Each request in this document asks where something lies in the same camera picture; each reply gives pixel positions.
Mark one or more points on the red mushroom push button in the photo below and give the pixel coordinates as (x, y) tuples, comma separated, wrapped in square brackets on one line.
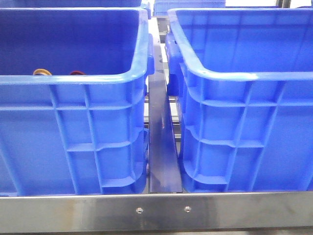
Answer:
[(75, 72)]

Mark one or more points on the yellow mushroom push button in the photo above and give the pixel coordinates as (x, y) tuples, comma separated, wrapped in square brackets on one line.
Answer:
[(42, 72)]

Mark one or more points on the dark metal divider bar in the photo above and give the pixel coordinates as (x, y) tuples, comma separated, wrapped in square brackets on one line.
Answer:
[(164, 172)]

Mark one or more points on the left blue plastic bin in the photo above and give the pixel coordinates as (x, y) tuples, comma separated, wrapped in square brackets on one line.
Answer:
[(73, 134)]

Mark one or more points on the blue plastic bin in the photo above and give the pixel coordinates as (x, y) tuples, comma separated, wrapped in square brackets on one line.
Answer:
[(73, 134), (245, 97)]

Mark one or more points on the right blue plastic bin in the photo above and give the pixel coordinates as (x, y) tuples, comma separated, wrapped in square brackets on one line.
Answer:
[(245, 97)]

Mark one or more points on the rear right blue bin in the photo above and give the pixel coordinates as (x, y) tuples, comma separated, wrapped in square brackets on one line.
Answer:
[(162, 6)]

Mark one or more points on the rear left blue bin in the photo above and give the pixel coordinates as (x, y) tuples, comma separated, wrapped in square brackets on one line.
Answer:
[(74, 3)]

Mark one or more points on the steel front rail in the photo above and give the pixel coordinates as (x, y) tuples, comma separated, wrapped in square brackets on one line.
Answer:
[(156, 212)]

